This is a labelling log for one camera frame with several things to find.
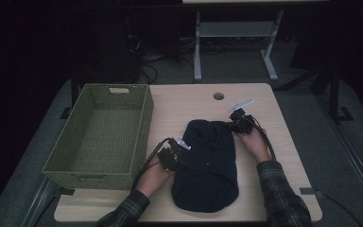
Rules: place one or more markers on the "black metal stand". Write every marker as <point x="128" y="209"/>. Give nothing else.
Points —
<point x="334" y="94"/>

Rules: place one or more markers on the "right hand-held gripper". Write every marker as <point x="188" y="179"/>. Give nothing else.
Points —
<point x="241" y="124"/>

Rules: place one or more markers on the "white metal table frame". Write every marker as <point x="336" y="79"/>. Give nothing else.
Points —
<point x="233" y="30"/>

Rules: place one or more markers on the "person's right hand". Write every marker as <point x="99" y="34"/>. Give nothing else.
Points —
<point x="255" y="143"/>

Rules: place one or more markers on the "green woven basket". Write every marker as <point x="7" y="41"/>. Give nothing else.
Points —
<point x="107" y="138"/>

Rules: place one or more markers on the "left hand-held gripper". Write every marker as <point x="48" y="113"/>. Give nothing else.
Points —
<point x="170" y="157"/>

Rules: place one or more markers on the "dark navy cloth garment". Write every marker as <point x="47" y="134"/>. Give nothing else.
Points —
<point x="206" y="167"/>

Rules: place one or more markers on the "person's left hand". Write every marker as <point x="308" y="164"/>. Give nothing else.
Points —
<point x="152" y="179"/>

